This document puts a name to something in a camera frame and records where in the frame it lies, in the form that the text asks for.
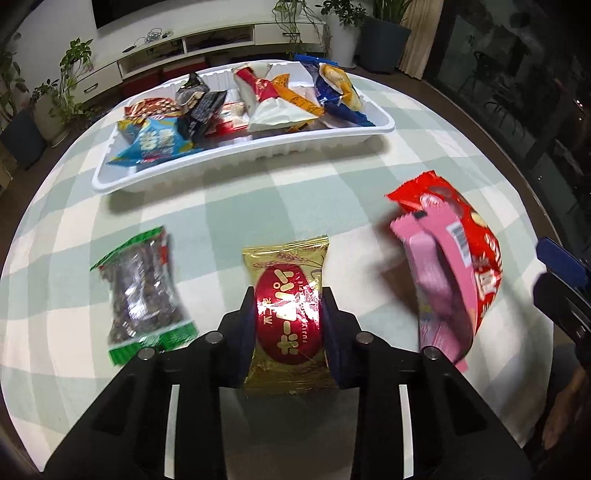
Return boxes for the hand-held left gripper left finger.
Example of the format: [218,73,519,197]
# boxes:
[44,286,257,480]

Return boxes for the black snack packet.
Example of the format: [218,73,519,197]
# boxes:
[174,73,228,141]

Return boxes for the blue panda snack packet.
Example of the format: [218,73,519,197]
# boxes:
[107,115,204,166]

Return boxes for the white plastic tray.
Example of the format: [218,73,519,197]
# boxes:
[92,60,396,193]

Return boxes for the orange stick snack packet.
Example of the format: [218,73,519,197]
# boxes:
[272,76,326,118]

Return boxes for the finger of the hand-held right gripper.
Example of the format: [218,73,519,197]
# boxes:
[536,237,591,280]
[532,271,591,343]

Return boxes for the small-leaf potted plant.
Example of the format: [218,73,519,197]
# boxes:
[32,38,96,146]

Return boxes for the large white snack packet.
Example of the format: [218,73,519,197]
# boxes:
[247,62,324,134]

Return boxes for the white plant pot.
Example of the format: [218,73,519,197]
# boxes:
[329,21,360,68]

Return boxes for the red storage boxes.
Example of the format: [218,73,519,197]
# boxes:
[121,56,207,89]

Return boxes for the flat red white snack packet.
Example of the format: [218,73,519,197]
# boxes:
[205,99,252,138]

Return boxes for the red patterned snack packet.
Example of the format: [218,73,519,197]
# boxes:
[124,97,183,121]

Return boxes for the leafy plant in white pot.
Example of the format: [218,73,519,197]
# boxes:
[318,0,370,29]

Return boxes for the gold and red snack packet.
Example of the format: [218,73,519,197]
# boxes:
[242,234,335,397]

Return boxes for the blue and yellow snack packet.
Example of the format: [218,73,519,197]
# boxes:
[295,54,375,127]

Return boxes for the bundle of cables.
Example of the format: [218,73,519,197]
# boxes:
[142,27,175,45]

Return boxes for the trailing green plant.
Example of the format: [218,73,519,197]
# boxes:
[271,0,326,58]

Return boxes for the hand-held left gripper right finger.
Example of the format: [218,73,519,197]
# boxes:
[322,285,539,480]

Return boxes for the beige striped curtain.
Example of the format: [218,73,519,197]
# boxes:
[398,0,447,80]

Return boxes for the dark blue plant pot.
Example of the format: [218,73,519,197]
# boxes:
[359,15,413,75]

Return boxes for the bright pink snack packet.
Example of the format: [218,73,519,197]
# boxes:
[390,203,478,372]

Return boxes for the glass sliding door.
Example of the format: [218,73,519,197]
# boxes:
[424,0,591,241]

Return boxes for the black television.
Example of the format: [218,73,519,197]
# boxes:
[92,0,225,29]

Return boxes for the green clear snack packet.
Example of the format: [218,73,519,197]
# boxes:
[90,225,199,367]

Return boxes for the large red snack packet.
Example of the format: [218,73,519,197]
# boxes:
[387,171,504,361]

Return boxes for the white TV cabinet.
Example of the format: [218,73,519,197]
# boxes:
[74,9,329,95]

